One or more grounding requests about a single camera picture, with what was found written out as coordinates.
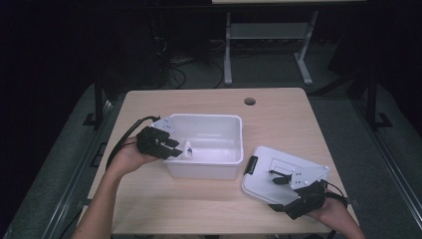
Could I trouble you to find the person's right hand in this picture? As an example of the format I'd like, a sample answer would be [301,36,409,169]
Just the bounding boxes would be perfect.
[306,196,366,239]

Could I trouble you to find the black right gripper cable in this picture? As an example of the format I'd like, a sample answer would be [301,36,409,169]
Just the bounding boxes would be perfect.
[318,178,350,209]

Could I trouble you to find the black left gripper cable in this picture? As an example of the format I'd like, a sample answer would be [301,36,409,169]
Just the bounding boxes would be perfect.
[105,115,162,171]

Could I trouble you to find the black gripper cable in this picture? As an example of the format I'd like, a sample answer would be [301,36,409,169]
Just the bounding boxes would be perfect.
[105,115,162,171]
[318,178,350,209]

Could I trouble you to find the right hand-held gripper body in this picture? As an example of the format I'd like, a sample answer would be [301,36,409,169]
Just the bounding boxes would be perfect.
[283,164,330,221]

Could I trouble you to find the white plastic storage box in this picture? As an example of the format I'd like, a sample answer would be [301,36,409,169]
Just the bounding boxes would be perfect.
[161,113,245,181]

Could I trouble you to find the black metal stand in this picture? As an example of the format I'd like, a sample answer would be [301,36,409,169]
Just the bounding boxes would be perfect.
[82,74,107,129]
[363,73,394,131]

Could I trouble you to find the black floor cables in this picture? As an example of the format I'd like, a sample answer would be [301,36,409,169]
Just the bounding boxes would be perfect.
[163,54,227,90]

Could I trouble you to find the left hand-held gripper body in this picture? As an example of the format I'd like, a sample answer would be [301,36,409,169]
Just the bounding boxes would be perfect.
[135,117,176,160]

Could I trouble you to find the grey metal table frame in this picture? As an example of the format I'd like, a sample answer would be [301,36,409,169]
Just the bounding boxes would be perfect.
[223,9,320,87]

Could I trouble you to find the white box lid black latches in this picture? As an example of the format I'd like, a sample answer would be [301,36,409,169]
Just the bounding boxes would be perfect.
[241,144,330,207]

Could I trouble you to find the grey metal floor rail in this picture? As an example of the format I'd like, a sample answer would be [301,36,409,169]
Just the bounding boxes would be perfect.
[41,99,117,239]
[351,99,422,231]

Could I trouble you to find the person's left hand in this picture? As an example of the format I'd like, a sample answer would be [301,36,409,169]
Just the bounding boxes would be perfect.
[105,134,159,182]

